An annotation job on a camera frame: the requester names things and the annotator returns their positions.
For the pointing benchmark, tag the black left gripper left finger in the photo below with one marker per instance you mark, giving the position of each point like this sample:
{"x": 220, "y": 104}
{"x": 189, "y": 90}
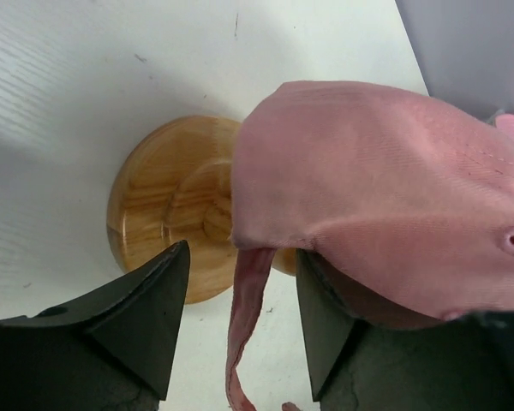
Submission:
{"x": 110, "y": 349}

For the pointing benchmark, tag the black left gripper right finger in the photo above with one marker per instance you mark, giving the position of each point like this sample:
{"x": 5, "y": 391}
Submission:
{"x": 356, "y": 364}

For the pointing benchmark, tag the pink baseball cap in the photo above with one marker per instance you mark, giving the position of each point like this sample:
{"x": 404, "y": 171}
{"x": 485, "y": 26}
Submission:
{"x": 406, "y": 194}

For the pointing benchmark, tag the wooden mushroom hat stand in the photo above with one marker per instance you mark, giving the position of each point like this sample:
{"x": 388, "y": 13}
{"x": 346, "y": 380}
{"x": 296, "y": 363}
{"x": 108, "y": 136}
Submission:
{"x": 175, "y": 186}

